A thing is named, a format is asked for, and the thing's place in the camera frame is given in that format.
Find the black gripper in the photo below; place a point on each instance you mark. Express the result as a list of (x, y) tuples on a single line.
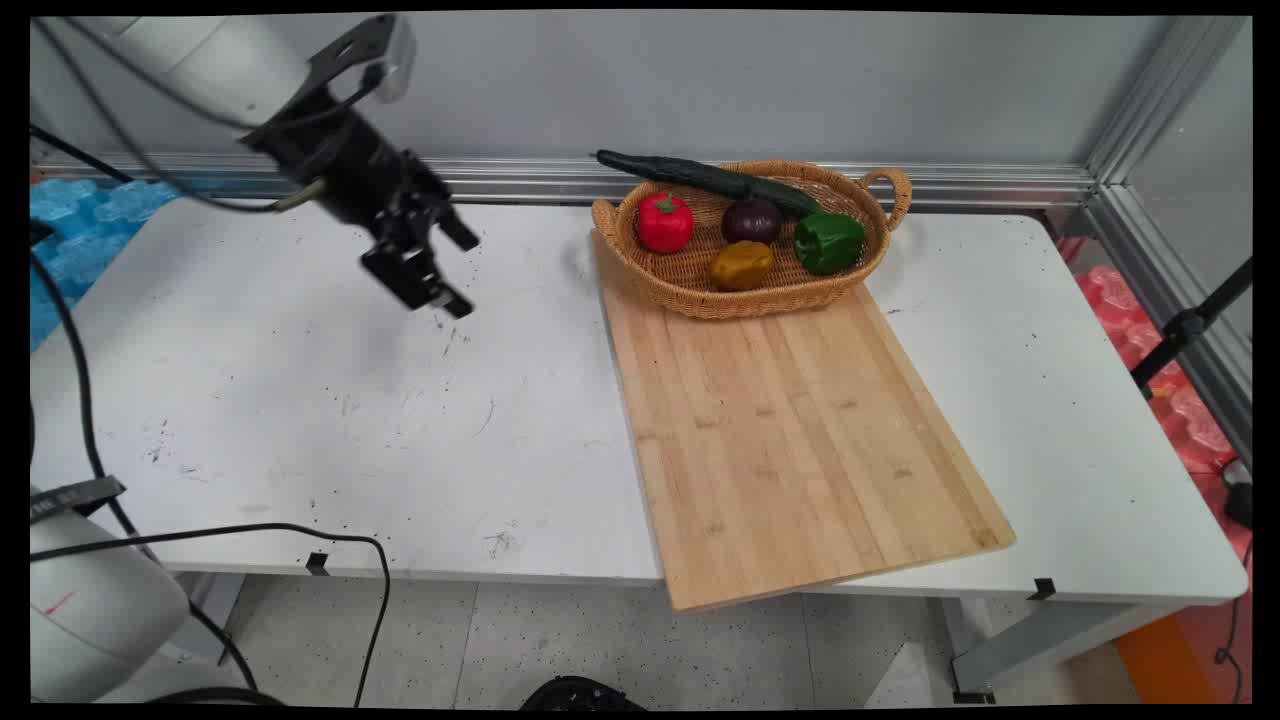
[(350, 170)]

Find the yellow-brown potato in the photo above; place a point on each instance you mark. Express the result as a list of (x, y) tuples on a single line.
[(742, 266)]

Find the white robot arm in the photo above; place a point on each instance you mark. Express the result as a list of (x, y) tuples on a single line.
[(200, 60)]

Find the red bell pepper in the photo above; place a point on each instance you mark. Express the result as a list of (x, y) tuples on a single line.
[(664, 224)]

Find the woven wicker basket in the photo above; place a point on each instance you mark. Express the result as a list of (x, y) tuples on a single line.
[(690, 290)]

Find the dark green cucumber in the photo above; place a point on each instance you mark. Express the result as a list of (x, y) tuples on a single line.
[(700, 175)]

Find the purple onion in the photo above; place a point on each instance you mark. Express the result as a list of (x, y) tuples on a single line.
[(752, 221)]

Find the black tape piece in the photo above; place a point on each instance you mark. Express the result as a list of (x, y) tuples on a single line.
[(1042, 588), (317, 563)]

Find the blue foam mat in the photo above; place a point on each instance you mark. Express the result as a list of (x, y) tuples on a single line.
[(80, 240)]

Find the green bell pepper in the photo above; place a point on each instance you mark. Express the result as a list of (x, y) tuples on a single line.
[(828, 243)]

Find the bamboo cutting board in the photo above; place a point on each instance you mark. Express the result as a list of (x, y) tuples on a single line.
[(800, 450)]

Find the grey table leg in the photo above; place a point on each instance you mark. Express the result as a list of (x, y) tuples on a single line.
[(210, 610), (1050, 640)]

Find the black round object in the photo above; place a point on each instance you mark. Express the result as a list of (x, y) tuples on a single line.
[(580, 693)]

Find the black tripod stand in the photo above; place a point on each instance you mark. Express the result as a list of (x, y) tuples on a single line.
[(1185, 328)]

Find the red foam mat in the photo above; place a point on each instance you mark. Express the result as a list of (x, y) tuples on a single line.
[(1190, 420)]

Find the orange floor mat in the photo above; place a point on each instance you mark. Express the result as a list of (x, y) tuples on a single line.
[(1165, 660)]

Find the aluminium frame rail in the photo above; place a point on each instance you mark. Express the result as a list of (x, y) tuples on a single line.
[(520, 180), (1170, 310)]

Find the wrist camera with black bracket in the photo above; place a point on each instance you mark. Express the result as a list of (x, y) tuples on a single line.
[(365, 45)]

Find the aluminium frame post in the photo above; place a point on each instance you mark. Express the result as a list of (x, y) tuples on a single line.
[(1165, 95)]

